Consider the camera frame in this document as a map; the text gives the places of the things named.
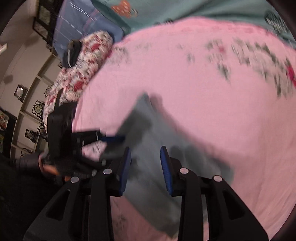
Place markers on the dark framed wall picture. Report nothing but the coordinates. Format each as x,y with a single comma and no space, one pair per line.
42,16

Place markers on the red floral pillow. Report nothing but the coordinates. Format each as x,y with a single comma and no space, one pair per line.
78,76

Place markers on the pink floral bed sheet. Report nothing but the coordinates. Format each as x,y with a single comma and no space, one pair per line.
196,104

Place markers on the blue pillow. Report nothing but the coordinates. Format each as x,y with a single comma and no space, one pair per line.
76,20

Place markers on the black bag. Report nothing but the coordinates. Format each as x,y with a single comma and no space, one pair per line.
74,53

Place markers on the person's left hand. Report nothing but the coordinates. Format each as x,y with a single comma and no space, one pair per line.
49,169

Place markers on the teal blanket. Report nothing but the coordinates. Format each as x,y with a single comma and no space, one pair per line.
185,9

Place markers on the person's dark clothing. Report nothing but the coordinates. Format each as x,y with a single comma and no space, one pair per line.
18,204

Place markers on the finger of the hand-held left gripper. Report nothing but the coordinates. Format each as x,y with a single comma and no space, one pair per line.
92,163
113,138

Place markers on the framed round ornament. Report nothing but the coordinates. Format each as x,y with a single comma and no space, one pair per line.
20,92
38,108
31,135

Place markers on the grey pants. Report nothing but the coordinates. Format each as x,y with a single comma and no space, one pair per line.
148,143

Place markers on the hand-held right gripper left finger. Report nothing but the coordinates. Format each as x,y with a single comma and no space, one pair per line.
123,171

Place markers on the person's left forearm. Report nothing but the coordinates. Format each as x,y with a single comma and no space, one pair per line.
27,162

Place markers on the white wall shelf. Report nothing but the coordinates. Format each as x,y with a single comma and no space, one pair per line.
16,134

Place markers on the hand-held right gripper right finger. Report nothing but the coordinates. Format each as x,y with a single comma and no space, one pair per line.
165,171

